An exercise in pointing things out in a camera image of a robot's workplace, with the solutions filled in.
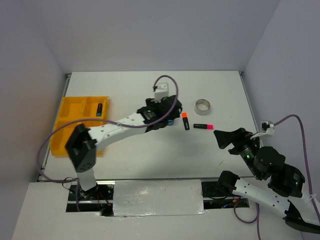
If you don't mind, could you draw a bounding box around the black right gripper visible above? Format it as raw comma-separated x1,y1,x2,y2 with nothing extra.
211,125,262,179

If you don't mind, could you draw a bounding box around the pink capped black highlighter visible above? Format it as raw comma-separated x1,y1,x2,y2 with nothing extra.
193,123,214,130

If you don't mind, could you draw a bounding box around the orange capped black highlighter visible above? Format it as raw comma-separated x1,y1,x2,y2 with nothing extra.
181,112,190,131

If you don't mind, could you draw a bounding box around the white tape roll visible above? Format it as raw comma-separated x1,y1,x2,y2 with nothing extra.
194,99,211,116

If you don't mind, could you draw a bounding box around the blue capped black highlighter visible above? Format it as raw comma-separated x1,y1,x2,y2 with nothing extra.
96,103,103,117

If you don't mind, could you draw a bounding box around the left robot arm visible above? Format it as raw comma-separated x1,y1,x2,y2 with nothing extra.
65,95,183,200

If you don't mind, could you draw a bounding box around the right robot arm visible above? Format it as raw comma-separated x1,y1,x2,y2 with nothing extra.
213,128,320,234

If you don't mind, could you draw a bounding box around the yellow compartment tray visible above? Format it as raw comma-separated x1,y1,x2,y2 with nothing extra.
49,96,109,157

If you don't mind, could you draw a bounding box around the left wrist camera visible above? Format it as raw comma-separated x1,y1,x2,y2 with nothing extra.
152,82,169,103

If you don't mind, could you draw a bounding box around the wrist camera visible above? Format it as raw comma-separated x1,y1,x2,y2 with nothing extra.
152,82,169,103
250,121,275,140

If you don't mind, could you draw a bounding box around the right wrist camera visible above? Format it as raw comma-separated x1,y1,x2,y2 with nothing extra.
250,121,275,140

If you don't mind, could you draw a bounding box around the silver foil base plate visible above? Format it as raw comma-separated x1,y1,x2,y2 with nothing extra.
113,179,206,217

